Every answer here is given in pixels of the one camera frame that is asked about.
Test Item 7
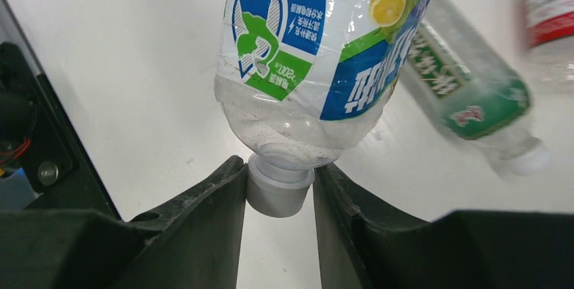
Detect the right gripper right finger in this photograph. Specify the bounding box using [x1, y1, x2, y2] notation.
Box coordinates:
[313, 164, 573, 288]

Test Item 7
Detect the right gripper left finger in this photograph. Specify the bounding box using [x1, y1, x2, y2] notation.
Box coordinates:
[1, 156, 247, 288]

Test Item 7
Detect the green tea bottle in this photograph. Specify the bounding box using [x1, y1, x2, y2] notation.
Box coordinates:
[400, 0, 551, 175]

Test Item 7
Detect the blue white label bottle front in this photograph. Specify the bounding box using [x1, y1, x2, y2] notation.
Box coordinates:
[214, 0, 431, 218]

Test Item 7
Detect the red blue label bottle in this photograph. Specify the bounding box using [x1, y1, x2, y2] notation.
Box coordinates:
[523, 0, 573, 93]

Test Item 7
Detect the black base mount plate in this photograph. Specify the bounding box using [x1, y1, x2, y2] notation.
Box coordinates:
[1, 0, 120, 219]

